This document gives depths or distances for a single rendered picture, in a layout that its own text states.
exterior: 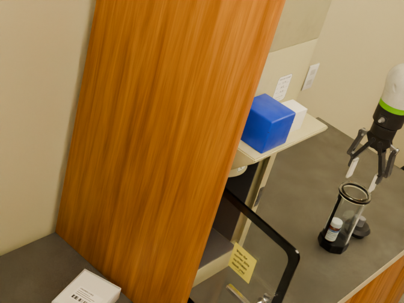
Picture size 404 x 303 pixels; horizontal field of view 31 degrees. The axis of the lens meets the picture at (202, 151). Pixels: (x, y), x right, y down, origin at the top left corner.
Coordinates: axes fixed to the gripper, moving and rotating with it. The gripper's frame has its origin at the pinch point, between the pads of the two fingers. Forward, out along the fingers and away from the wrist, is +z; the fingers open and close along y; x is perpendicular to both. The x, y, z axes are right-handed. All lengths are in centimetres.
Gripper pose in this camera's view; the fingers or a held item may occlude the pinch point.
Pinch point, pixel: (362, 177)
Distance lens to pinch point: 238.3
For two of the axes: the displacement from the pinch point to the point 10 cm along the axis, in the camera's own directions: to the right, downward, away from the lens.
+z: -2.4, 8.1, 5.3
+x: 6.5, -2.7, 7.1
